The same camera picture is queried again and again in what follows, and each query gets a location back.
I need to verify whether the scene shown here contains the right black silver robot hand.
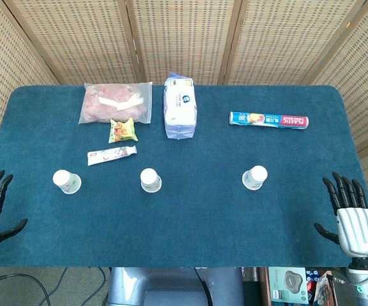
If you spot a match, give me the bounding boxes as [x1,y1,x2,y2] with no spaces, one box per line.
[313,171,368,258]

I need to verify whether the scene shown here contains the white floral paper cup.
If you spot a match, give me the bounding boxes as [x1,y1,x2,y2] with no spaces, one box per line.
[52,169,82,194]
[140,168,163,194]
[242,165,269,191]

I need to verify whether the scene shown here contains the teal product box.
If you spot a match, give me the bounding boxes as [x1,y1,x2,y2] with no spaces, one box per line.
[268,266,309,304]

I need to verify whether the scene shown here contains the white floral toothpaste tube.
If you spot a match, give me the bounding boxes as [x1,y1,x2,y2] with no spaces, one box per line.
[87,145,138,166]

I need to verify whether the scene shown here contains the blue red plastic wrap roll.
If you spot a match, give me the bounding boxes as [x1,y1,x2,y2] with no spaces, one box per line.
[228,111,309,131]

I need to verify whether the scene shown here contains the green yellow snack packet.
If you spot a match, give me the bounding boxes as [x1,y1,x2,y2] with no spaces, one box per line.
[108,117,139,143]

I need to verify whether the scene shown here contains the clear zip bag pink contents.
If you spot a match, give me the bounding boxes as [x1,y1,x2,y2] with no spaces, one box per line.
[78,82,153,125]

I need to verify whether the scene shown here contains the blue felt table cloth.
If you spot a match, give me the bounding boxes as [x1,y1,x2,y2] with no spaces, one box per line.
[0,84,368,268]

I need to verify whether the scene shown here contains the grey robot torso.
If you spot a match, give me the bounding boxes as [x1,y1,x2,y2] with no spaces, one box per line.
[107,266,245,306]

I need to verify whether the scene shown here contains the pale blue tissue pack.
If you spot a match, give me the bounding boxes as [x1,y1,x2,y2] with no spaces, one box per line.
[163,71,198,140]

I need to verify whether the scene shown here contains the black floor cable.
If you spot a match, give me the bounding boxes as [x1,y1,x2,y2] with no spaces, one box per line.
[0,273,52,306]

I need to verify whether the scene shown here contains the blue floor cable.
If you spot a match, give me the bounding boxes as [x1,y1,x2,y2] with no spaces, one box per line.
[47,266,69,306]

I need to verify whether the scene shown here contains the black torso cable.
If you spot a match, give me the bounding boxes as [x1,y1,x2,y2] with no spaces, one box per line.
[193,266,212,306]

